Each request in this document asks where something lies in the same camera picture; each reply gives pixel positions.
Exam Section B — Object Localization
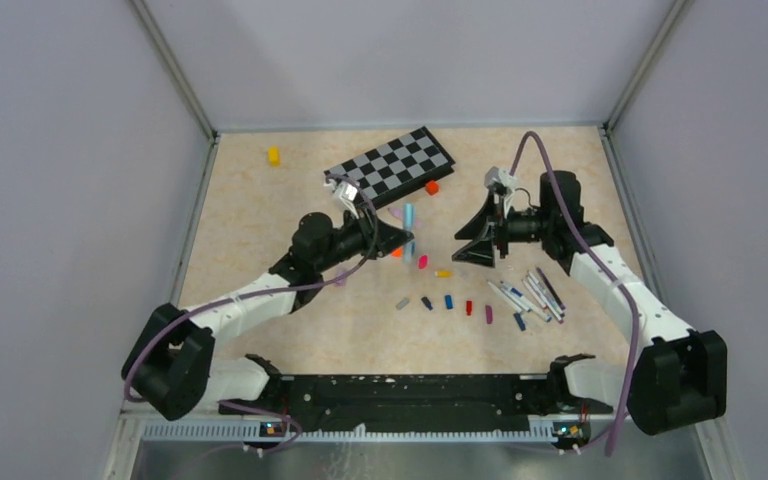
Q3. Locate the orange red cube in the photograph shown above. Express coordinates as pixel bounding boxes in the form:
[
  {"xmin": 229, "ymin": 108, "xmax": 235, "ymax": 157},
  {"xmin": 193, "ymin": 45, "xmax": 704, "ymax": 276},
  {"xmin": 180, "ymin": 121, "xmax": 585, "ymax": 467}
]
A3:
[{"xmin": 424, "ymin": 181, "xmax": 440, "ymax": 196}]

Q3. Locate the black and grey chessboard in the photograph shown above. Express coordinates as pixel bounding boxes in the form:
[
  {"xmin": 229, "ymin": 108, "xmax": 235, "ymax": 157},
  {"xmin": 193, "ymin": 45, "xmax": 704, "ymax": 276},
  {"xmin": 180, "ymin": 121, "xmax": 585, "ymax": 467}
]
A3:
[{"xmin": 324, "ymin": 126, "xmax": 456, "ymax": 215}]

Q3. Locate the light blue eraser block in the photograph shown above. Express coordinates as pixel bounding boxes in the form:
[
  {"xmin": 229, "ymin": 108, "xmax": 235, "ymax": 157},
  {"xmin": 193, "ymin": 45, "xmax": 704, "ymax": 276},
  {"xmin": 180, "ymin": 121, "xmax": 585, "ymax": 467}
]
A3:
[{"xmin": 402, "ymin": 203, "xmax": 416, "ymax": 264}]

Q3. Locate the purple gel pen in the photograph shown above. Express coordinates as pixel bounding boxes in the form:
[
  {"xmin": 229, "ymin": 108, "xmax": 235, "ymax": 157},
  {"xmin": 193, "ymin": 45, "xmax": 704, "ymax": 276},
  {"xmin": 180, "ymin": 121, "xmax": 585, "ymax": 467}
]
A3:
[{"xmin": 536, "ymin": 267, "xmax": 566, "ymax": 311}]

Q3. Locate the purple whiteboard marker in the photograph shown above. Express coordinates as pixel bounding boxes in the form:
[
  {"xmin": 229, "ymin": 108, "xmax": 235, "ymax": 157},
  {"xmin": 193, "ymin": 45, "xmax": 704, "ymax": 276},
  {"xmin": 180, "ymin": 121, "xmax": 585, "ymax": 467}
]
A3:
[{"xmin": 527, "ymin": 271, "xmax": 563, "ymax": 318}]

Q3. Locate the white marker blue cap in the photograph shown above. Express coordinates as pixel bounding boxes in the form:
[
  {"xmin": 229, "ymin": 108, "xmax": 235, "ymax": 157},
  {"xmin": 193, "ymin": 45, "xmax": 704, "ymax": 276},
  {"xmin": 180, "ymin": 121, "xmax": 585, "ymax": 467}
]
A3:
[{"xmin": 500, "ymin": 281, "xmax": 552, "ymax": 323}]

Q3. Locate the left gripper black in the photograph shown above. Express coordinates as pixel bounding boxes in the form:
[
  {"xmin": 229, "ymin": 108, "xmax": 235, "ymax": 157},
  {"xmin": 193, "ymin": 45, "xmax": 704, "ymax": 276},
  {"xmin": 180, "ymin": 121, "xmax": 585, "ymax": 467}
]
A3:
[{"xmin": 315, "ymin": 205, "xmax": 413, "ymax": 273}]

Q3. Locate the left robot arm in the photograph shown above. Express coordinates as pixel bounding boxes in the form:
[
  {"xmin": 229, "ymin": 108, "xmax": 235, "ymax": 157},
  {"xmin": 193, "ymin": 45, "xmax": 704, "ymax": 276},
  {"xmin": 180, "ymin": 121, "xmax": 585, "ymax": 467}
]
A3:
[{"xmin": 121, "ymin": 212, "xmax": 414, "ymax": 421}]

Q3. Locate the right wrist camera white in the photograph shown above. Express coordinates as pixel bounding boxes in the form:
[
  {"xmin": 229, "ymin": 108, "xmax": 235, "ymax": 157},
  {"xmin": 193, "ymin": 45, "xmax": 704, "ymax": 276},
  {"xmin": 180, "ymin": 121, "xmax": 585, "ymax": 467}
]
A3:
[{"xmin": 484, "ymin": 167, "xmax": 519, "ymax": 200}]

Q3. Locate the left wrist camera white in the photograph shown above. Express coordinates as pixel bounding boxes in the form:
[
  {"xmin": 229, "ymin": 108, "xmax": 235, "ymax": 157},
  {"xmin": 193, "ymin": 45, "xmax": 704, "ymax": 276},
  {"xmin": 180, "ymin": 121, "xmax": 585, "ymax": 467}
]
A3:
[{"xmin": 324, "ymin": 178, "xmax": 358, "ymax": 218}]

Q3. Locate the yellow block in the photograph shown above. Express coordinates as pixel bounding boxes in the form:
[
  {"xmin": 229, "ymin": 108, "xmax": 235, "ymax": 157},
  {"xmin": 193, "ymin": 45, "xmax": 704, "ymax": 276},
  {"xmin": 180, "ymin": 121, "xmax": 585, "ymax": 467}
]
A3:
[{"xmin": 267, "ymin": 146, "xmax": 281, "ymax": 166}]

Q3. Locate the white marker grey cap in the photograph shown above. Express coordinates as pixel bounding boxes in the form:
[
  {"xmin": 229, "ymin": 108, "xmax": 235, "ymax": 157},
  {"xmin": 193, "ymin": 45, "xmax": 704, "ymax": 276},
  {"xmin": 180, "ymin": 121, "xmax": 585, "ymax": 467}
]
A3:
[{"xmin": 486, "ymin": 280, "xmax": 529, "ymax": 314}]

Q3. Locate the aluminium frame rail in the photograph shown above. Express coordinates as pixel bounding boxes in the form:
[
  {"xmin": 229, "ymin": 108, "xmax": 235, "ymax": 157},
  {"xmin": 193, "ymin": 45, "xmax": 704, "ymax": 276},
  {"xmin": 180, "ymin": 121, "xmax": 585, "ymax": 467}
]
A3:
[{"xmin": 102, "ymin": 374, "xmax": 750, "ymax": 480}]

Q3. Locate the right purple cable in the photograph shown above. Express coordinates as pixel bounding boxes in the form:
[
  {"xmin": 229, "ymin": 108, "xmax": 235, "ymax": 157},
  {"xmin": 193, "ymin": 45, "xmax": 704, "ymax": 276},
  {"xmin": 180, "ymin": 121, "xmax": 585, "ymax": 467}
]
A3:
[{"xmin": 508, "ymin": 131, "xmax": 642, "ymax": 458}]

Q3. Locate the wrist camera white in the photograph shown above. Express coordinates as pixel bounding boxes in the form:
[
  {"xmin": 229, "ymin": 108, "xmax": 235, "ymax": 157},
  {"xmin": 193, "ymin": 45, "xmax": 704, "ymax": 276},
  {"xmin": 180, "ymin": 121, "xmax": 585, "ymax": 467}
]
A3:
[
  {"xmin": 484, "ymin": 167, "xmax": 519, "ymax": 200},
  {"xmin": 324, "ymin": 178, "xmax": 358, "ymax": 218}
]

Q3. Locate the white marker with pink band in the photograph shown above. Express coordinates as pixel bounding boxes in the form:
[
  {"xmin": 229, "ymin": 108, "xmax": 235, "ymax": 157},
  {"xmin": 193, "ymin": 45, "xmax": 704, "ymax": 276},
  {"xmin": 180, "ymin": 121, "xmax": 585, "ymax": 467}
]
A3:
[{"xmin": 536, "ymin": 285, "xmax": 564, "ymax": 324}]

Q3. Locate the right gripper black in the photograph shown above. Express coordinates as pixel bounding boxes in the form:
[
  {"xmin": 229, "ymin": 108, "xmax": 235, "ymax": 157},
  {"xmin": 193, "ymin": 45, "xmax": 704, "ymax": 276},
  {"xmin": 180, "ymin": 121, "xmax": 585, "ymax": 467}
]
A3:
[{"xmin": 453, "ymin": 191, "xmax": 553, "ymax": 268}]

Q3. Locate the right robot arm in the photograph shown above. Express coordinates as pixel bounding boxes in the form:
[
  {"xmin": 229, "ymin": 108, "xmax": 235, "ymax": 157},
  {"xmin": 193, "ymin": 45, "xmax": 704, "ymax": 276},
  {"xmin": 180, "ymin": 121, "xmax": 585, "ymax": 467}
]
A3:
[{"xmin": 452, "ymin": 167, "xmax": 728, "ymax": 436}]

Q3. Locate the pink eraser block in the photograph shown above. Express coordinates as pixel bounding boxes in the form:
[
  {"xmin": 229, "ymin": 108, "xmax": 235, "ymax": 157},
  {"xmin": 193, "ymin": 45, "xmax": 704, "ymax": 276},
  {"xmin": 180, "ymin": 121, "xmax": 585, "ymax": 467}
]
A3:
[{"xmin": 387, "ymin": 207, "xmax": 404, "ymax": 221}]

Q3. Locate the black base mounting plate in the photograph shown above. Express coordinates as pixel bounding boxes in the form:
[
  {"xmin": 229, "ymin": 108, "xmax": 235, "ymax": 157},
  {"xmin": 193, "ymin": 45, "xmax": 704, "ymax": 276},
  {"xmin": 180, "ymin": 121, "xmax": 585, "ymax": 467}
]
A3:
[{"xmin": 218, "ymin": 374, "xmax": 613, "ymax": 433}]

